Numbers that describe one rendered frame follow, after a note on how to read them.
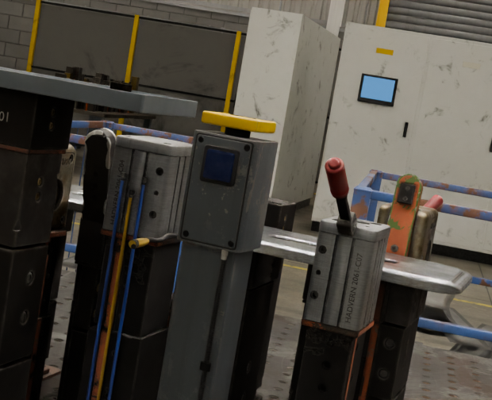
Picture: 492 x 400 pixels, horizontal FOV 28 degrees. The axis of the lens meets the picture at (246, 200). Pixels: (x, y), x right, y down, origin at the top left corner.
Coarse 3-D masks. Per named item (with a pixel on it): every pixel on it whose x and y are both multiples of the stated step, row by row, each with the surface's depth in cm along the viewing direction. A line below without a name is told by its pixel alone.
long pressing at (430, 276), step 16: (80, 192) 144; (80, 208) 132; (272, 240) 128; (304, 240) 133; (288, 256) 123; (304, 256) 122; (400, 256) 134; (384, 272) 119; (400, 272) 118; (416, 272) 122; (432, 272) 124; (448, 272) 127; (464, 272) 131; (432, 288) 117; (448, 288) 117; (464, 288) 122
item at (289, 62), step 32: (256, 32) 927; (288, 32) 919; (320, 32) 1015; (256, 64) 929; (288, 64) 921; (320, 64) 1050; (256, 96) 931; (288, 96) 923; (320, 96) 1087; (288, 128) 950; (320, 128) 1127; (288, 160) 981; (288, 192) 1013
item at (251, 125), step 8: (208, 112) 96; (216, 112) 99; (208, 120) 96; (216, 120) 96; (224, 120) 96; (232, 120) 96; (240, 120) 95; (248, 120) 95; (256, 120) 95; (264, 120) 100; (232, 128) 97; (240, 128) 95; (248, 128) 95; (256, 128) 95; (264, 128) 97; (272, 128) 99; (240, 136) 97; (248, 136) 98
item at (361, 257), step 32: (320, 224) 110; (320, 256) 110; (352, 256) 108; (384, 256) 115; (320, 288) 110; (352, 288) 108; (320, 320) 110; (352, 320) 109; (320, 352) 111; (352, 352) 111; (320, 384) 112; (352, 384) 115
